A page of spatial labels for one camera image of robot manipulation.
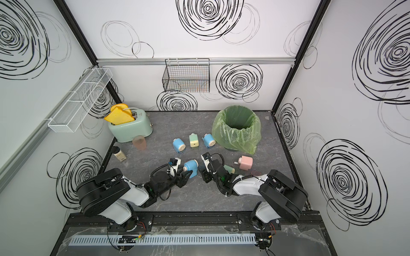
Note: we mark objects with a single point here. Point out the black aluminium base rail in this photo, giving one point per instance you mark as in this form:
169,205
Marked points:
146,221

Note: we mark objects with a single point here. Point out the black wire basket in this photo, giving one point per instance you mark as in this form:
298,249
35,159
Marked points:
187,75

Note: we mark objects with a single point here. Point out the pink pencil sharpener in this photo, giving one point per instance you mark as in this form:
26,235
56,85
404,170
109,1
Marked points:
244,162

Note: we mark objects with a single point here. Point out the blue sharpener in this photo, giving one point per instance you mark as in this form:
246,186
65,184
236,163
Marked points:
178,145
208,140
191,165

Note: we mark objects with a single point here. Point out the yellow green pencil sharpener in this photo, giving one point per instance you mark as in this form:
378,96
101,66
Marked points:
194,141

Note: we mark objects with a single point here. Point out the green cream pencil sharpener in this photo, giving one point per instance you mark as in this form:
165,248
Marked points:
229,169

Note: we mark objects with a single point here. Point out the yellow toy toast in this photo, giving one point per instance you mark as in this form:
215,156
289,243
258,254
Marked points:
119,114

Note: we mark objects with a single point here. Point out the grey slotted cable duct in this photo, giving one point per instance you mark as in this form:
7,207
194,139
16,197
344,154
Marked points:
162,239

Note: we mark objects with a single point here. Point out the bin with green bag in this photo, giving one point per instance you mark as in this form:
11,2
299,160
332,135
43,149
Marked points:
237,128

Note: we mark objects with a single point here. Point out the clear pink shavings tray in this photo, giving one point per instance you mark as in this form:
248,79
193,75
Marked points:
256,173

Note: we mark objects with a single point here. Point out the small black-capped bottle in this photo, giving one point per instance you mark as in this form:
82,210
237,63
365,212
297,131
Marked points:
118,153

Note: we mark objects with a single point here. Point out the mint green toaster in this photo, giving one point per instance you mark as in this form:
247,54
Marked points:
141,126

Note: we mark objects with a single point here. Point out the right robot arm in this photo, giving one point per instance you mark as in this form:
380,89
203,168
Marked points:
283,198

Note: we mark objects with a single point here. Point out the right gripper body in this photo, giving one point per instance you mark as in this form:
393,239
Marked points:
214,180

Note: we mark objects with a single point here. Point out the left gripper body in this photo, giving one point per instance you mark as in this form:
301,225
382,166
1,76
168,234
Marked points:
178,180

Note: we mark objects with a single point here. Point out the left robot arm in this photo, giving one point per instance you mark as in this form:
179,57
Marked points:
113,196

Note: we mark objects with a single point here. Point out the white mesh wall shelf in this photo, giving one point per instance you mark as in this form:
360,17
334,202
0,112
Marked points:
81,99

